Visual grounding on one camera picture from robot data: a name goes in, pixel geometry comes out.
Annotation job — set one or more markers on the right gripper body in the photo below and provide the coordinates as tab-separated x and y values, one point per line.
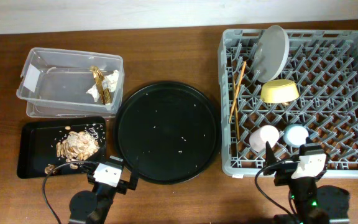
286	172

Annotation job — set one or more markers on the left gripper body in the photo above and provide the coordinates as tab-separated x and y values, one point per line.
122	187

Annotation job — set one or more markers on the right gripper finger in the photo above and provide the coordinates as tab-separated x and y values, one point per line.
270	157
308	141

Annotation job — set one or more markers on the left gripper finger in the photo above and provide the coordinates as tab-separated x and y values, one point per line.
134	178
101	154

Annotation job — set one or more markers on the blue cup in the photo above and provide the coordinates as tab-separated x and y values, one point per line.
295	135

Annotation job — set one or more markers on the pink cup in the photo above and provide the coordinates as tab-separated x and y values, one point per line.
262	135

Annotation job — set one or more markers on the noodle food scraps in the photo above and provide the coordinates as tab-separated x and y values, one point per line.
72	143

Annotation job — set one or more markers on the gold brown snack wrapper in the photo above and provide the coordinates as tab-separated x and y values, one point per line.
100	90

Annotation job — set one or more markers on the yellow bowl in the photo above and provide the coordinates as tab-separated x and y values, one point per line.
279	91

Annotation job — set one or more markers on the white tissue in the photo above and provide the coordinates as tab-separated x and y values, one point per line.
112	80

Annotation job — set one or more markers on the grey plate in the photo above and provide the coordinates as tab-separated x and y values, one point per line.
271	54

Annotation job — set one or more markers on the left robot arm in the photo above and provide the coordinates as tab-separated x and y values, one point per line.
93	206

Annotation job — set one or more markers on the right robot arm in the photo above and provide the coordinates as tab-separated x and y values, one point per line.
310	203

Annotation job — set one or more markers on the grey dishwasher rack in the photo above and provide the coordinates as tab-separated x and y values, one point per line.
324	66

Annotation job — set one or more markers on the black rectangular tray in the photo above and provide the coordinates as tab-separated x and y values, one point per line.
30	159

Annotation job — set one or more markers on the round black tray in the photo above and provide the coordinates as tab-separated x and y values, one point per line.
169	131

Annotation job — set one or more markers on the clear plastic bin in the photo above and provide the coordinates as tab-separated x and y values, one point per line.
55	83

